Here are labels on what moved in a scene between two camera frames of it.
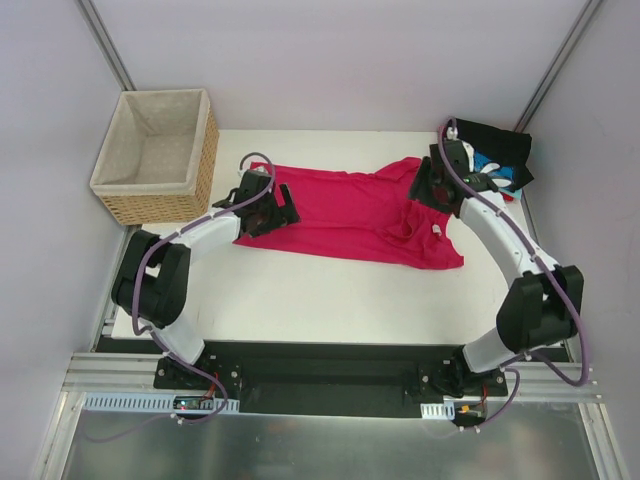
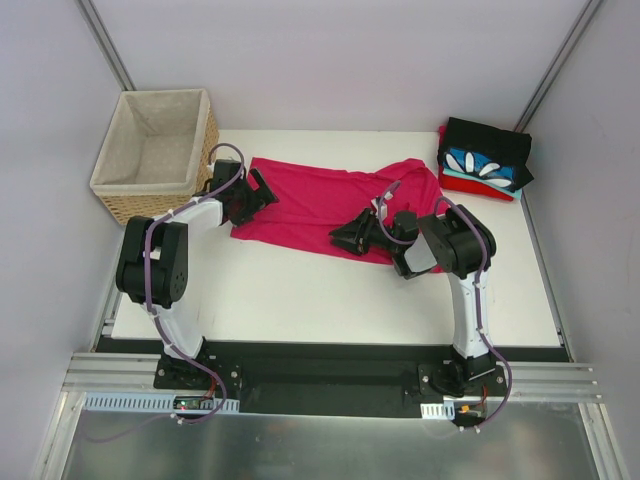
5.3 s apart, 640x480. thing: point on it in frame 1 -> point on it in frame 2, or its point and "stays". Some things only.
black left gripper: (279, 211) -> (251, 195)
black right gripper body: (423, 180) -> (367, 233)
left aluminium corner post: (105, 45) stays
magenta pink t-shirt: (362, 213) stays
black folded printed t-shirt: (510, 149) stays
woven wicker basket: (157, 164) stays
